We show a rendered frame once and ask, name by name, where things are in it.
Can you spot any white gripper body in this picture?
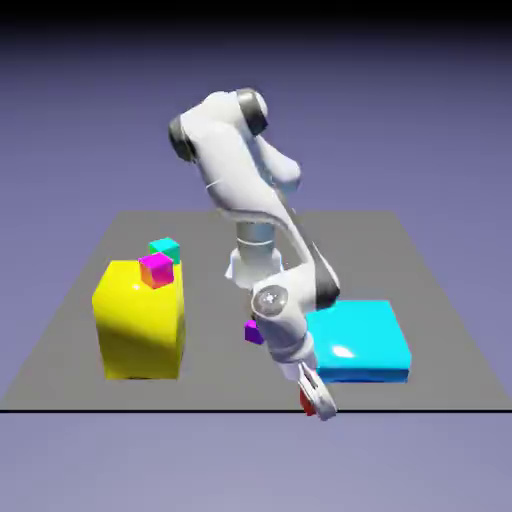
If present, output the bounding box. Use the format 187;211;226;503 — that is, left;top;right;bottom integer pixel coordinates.
296;360;338;422

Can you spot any small red cube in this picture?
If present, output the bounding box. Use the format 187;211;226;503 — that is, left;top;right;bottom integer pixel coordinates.
299;388;318;417

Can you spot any small purple cube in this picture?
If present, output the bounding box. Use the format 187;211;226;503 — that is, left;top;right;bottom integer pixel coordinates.
244;319;265;346

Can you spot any small magenta cube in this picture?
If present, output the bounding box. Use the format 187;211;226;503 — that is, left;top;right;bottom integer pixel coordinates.
138;251;176;290

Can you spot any small teal cube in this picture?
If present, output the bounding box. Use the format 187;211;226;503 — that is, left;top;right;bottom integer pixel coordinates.
148;236;182;266

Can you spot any large cyan box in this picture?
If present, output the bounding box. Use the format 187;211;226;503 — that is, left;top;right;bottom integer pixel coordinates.
304;299;413;384

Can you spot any large yellow box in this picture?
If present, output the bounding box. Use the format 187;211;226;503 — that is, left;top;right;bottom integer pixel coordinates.
91;258;186;381

